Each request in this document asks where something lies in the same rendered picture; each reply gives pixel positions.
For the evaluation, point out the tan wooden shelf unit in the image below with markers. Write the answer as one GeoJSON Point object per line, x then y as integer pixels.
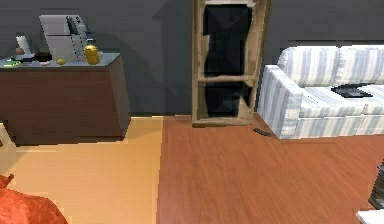
{"type": "Point", "coordinates": [197, 100]}

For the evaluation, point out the black remote control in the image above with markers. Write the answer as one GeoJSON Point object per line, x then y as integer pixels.
{"type": "Point", "coordinates": [262, 132]}

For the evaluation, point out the white blue striped sofa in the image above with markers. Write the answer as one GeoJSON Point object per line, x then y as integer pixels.
{"type": "Point", "coordinates": [316, 100]}

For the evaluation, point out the dark brown wooden counter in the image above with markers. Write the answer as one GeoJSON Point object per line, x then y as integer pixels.
{"type": "Point", "coordinates": [63, 100]}

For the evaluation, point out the small yellow lemon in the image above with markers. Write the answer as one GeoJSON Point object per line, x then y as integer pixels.
{"type": "Point", "coordinates": [61, 61]}

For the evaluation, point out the grey white dish rack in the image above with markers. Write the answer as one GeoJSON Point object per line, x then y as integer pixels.
{"type": "Point", "coordinates": [61, 36]}

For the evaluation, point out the dark brown bowl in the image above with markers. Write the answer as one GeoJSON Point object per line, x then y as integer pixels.
{"type": "Point", "coordinates": [42, 56]}

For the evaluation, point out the black laptop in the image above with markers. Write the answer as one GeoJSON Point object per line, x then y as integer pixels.
{"type": "Point", "coordinates": [350, 90]}

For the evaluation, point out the pink round item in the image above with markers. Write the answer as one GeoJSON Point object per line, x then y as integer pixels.
{"type": "Point", "coordinates": [19, 51]}

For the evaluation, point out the green flat item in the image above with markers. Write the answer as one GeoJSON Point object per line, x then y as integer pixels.
{"type": "Point", "coordinates": [10, 63]}

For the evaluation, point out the orange red cushion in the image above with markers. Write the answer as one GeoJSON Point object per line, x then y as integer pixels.
{"type": "Point", "coordinates": [23, 206]}

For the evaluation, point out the dark striped stack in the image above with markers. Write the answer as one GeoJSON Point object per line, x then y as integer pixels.
{"type": "Point", "coordinates": [378, 190]}

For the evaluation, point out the white flat table corner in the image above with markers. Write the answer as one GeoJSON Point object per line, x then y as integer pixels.
{"type": "Point", "coordinates": [371, 216]}

